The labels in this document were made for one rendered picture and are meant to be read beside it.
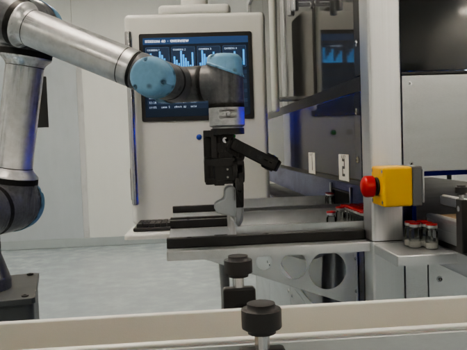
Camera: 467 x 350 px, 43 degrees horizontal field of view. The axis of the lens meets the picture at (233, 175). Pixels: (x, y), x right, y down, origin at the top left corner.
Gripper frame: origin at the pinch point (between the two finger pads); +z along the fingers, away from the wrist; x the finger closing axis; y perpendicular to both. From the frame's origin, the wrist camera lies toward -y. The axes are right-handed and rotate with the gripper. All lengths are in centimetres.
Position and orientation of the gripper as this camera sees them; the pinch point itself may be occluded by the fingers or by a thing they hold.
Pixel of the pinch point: (240, 222)
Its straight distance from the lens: 127.2
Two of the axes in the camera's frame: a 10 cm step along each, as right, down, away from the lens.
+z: 0.3, 10.0, 0.5
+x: 0.8, 0.5, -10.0
